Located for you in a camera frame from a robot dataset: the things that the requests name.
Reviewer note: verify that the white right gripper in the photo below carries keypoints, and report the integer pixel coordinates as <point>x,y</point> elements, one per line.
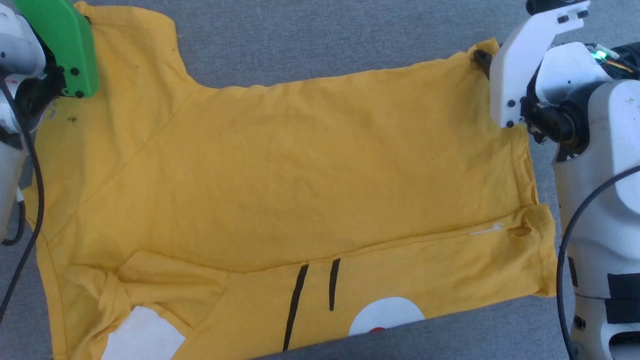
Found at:
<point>520,55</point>

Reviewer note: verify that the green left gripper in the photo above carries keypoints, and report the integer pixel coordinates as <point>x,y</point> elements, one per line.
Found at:
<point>62,35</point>

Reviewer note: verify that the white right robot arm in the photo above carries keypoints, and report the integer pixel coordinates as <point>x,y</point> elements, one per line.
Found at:
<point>605,165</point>

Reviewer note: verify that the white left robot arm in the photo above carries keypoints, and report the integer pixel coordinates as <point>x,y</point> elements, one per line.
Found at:
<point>12,55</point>

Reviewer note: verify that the yellow printed t-shirt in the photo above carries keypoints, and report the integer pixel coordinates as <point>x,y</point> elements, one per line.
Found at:
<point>300,175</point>

